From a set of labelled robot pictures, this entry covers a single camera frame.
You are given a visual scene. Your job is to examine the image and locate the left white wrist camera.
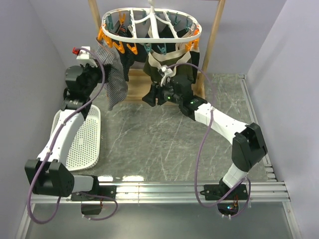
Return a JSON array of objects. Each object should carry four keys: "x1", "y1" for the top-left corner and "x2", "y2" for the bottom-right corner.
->
[{"x1": 72, "y1": 47, "x2": 98, "y2": 67}]

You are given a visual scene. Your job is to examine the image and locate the wooden hanger stand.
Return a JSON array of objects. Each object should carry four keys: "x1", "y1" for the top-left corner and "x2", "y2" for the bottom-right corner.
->
[{"x1": 89, "y1": 0, "x2": 225, "y2": 107}]

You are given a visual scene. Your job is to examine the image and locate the white perforated plastic basket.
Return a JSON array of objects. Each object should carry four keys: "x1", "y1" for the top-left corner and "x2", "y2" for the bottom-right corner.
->
[{"x1": 43, "y1": 105, "x2": 101, "y2": 171}]

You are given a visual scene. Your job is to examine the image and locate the teal clothes peg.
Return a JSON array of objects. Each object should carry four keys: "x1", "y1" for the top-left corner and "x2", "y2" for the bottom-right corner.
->
[
  {"x1": 144, "y1": 43, "x2": 152, "y2": 54},
  {"x1": 157, "y1": 43, "x2": 167, "y2": 55}
]

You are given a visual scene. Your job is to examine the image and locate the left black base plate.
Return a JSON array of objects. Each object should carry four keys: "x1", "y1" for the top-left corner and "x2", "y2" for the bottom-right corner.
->
[{"x1": 71, "y1": 185, "x2": 117, "y2": 201}]

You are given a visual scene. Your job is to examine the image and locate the black box under rail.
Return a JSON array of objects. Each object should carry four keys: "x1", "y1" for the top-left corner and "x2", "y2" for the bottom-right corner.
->
[{"x1": 81, "y1": 204, "x2": 103, "y2": 216}]

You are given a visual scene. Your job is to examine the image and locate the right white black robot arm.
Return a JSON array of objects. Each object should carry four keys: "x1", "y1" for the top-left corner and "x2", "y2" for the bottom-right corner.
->
[{"x1": 142, "y1": 75, "x2": 268, "y2": 199}]

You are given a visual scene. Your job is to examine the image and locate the grey striped boxer underwear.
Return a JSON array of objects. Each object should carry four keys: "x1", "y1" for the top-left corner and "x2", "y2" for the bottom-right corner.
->
[{"x1": 96, "y1": 43, "x2": 128, "y2": 111}]

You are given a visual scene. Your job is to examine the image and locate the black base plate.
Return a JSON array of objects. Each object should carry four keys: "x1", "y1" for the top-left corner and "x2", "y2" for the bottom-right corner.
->
[
  {"x1": 200, "y1": 184, "x2": 248, "y2": 201},
  {"x1": 71, "y1": 185, "x2": 117, "y2": 201}
]

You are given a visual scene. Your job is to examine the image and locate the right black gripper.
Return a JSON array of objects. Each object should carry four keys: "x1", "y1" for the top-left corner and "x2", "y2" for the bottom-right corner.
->
[{"x1": 142, "y1": 78, "x2": 183, "y2": 108}]

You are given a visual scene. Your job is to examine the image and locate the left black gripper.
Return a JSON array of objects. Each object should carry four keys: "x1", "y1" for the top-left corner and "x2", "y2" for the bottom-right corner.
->
[{"x1": 80, "y1": 59, "x2": 111, "y2": 96}]

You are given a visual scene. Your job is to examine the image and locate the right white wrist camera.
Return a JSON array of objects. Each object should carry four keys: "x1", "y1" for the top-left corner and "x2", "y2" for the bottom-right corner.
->
[{"x1": 158, "y1": 65, "x2": 175, "y2": 87}]

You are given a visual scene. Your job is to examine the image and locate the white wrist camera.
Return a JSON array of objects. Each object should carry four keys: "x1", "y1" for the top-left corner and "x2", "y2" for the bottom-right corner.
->
[
  {"x1": 158, "y1": 65, "x2": 175, "y2": 87},
  {"x1": 72, "y1": 47, "x2": 98, "y2": 67}
]

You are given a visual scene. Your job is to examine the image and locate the olive green hanging underwear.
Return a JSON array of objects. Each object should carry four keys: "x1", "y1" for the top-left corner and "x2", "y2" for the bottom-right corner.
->
[{"x1": 143, "y1": 46, "x2": 200, "y2": 84}]

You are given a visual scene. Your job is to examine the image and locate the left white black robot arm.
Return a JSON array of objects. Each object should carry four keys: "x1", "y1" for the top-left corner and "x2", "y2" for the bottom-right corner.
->
[{"x1": 24, "y1": 64, "x2": 111, "y2": 200}]

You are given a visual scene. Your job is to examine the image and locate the aluminium mounting rail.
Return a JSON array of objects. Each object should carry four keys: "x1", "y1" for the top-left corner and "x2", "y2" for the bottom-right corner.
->
[{"x1": 16, "y1": 181, "x2": 302, "y2": 239}]

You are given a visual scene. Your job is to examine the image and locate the white round clip hanger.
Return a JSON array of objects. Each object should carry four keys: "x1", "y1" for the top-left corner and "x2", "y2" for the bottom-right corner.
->
[{"x1": 99, "y1": 0, "x2": 202, "y2": 43}]

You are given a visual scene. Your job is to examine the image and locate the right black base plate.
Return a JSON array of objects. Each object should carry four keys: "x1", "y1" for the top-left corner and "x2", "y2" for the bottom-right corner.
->
[{"x1": 200, "y1": 184, "x2": 248, "y2": 201}]

